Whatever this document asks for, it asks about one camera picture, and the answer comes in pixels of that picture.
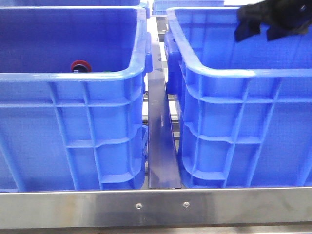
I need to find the steel front rail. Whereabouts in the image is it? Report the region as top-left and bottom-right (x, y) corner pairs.
(0, 187), (312, 229)

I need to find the far blue crate centre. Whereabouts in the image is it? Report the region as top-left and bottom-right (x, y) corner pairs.
(152, 0), (224, 15)

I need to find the rail screw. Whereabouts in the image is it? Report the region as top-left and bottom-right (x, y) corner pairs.
(183, 202), (190, 208)
(136, 203), (143, 209)

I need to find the right rail screw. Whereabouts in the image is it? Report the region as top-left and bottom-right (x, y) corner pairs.
(183, 202), (190, 208)

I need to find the red push button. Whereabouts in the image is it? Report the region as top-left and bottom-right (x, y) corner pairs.
(71, 60), (92, 73)

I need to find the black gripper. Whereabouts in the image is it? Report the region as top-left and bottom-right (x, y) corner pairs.
(234, 0), (312, 41)

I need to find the blue plastic crate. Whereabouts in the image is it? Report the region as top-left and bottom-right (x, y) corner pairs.
(165, 7), (312, 188)
(0, 6), (153, 193)

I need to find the steel divider bar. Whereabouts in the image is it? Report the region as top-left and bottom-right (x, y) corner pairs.
(147, 40), (182, 190)

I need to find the far blue crate left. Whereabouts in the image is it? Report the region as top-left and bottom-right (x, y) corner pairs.
(0, 0), (150, 9)

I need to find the left rail screw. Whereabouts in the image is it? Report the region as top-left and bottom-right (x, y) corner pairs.
(136, 203), (143, 209)

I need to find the left blue plastic crate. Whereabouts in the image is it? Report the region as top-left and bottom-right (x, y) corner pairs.
(0, 6), (153, 193)

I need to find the right blue plastic crate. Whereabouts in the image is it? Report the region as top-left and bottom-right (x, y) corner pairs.
(165, 7), (312, 188)

